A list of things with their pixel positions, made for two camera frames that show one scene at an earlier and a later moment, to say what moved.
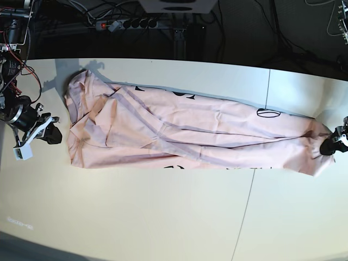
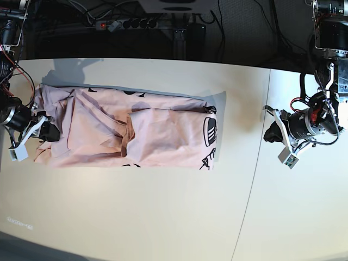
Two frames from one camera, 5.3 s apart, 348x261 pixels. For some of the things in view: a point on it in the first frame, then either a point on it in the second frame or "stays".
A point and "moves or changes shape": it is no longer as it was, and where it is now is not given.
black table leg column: [190, 43] stays
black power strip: [114, 25] stays
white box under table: [196, 7] stays
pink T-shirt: [118, 125] moves or changes shape
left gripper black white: [340, 135] -> [299, 126]
